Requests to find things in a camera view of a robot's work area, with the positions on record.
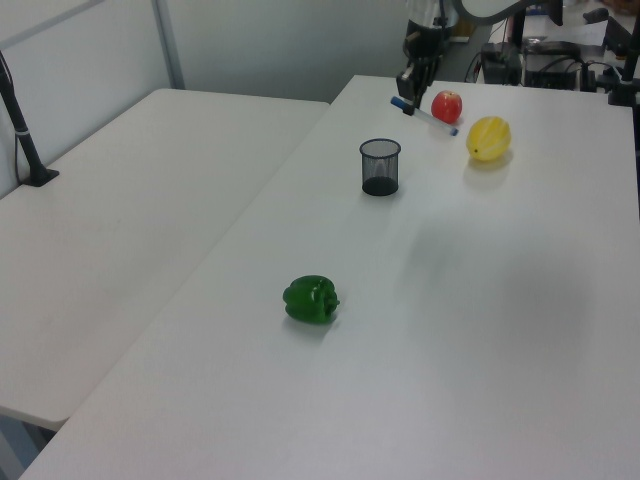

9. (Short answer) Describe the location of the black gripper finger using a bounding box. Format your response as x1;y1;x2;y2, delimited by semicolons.
395;68;419;116
416;58;438;107

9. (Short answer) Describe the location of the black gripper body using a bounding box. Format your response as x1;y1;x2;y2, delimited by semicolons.
402;18;447;69

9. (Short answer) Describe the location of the blue and white marker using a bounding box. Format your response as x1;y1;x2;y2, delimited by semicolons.
390;95;460;138

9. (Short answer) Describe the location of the red apple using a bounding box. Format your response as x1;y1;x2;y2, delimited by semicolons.
430;89;464;125

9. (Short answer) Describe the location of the black electronics box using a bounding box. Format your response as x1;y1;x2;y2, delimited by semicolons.
478;41;524;86

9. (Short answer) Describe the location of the yellow striped melon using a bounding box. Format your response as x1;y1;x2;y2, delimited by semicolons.
466;115;512;163

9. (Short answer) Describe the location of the black mesh pen cup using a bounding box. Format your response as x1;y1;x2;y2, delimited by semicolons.
358;138;403;197

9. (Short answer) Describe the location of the black monitor stand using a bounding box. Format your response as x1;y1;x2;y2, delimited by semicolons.
509;0;565;49

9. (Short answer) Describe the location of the black control unit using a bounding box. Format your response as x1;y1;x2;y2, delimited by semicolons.
523;41;585;92

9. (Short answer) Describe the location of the green bell pepper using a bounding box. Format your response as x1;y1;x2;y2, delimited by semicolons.
282;274;341;324

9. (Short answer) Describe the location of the white side table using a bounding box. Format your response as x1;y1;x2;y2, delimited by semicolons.
0;88;331;432

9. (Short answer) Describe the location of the black pole stand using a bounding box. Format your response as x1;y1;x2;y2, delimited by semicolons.
0;49;61;189

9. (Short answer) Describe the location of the black clamp camera stand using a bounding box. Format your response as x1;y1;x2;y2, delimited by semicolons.
602;8;640;107

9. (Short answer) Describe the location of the grey partition post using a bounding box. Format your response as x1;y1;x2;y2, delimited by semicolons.
152;0;185;91

